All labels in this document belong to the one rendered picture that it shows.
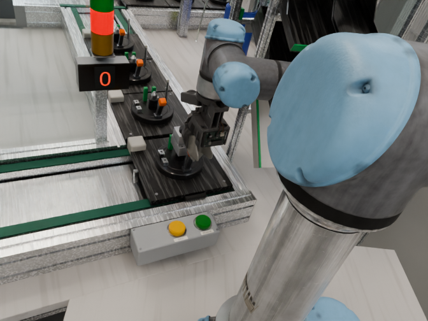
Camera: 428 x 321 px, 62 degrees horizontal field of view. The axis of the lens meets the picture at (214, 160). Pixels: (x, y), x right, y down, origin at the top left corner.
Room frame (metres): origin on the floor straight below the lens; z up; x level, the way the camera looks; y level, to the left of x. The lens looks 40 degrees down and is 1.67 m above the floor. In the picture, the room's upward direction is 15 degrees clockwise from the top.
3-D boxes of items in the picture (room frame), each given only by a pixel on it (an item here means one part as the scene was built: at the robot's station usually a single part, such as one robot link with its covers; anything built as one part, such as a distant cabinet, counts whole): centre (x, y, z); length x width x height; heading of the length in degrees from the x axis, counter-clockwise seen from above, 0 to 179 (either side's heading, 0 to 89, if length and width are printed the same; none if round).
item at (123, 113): (0.98, 0.24, 1.01); 0.24 x 0.24 x 0.13; 34
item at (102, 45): (0.76, 0.32, 1.28); 0.05 x 0.05 x 0.05
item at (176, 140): (0.78, 0.10, 1.06); 0.08 x 0.04 x 0.07; 34
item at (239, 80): (0.60, -0.01, 1.37); 0.11 x 0.11 x 0.08; 20
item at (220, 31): (0.69, 0.04, 1.37); 0.09 x 0.08 x 0.11; 20
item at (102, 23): (0.76, 0.32, 1.33); 0.05 x 0.05 x 0.05
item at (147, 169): (0.77, 0.10, 0.96); 0.24 x 0.24 x 0.02; 34
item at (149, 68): (1.19, 0.38, 1.01); 0.24 x 0.24 x 0.13; 34
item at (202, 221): (0.59, -0.01, 0.96); 0.04 x 0.04 x 0.02
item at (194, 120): (0.69, 0.04, 1.21); 0.09 x 0.08 x 0.12; 34
